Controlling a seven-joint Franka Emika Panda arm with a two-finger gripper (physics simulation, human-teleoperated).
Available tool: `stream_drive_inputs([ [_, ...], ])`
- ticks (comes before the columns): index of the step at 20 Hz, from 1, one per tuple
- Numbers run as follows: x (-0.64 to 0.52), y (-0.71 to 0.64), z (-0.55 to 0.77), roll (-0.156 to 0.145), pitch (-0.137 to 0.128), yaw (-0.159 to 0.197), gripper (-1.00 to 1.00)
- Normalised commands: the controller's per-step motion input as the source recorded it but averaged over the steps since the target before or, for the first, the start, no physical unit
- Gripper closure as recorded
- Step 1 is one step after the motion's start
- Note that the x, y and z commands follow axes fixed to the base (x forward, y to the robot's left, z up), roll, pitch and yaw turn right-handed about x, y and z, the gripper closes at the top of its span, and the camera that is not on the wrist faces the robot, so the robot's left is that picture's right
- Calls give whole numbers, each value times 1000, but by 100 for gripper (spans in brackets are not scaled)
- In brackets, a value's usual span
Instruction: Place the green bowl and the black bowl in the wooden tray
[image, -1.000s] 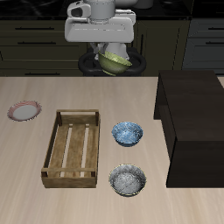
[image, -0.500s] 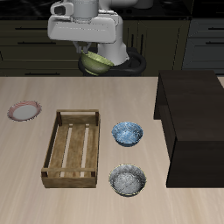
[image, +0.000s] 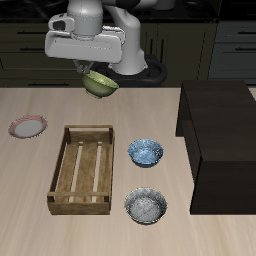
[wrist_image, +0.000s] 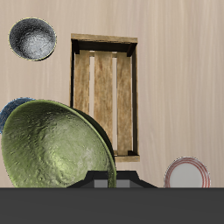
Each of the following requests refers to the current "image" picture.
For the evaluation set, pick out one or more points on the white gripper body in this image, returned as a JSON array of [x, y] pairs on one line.
[[83, 48]]

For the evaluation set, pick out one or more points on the dark wooden cabinet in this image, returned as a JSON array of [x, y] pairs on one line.
[[218, 143]]

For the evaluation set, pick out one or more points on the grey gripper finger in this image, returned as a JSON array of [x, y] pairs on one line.
[[78, 67], [88, 67]]

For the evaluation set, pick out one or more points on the pink rimmed plate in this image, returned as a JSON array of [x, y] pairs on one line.
[[27, 127]]

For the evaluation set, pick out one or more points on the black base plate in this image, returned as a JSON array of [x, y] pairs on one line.
[[154, 71]]

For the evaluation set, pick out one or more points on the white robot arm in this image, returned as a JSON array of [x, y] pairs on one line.
[[126, 43]]

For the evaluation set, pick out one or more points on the black bowl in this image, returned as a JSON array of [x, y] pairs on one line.
[[146, 205]]

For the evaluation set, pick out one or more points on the blue bowl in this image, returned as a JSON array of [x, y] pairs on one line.
[[145, 152]]

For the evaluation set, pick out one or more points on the wooden slat tray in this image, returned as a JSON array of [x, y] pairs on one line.
[[83, 170]]

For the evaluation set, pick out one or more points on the green bowl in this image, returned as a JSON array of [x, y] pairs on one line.
[[99, 84]]

